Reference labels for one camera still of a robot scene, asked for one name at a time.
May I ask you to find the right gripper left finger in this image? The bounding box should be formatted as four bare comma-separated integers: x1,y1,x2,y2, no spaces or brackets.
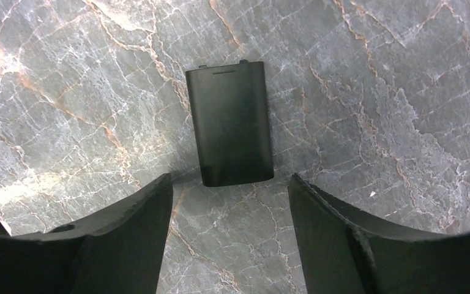
0,173,173,293

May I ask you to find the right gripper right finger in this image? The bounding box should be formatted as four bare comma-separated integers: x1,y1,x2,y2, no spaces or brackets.
288,174,470,293

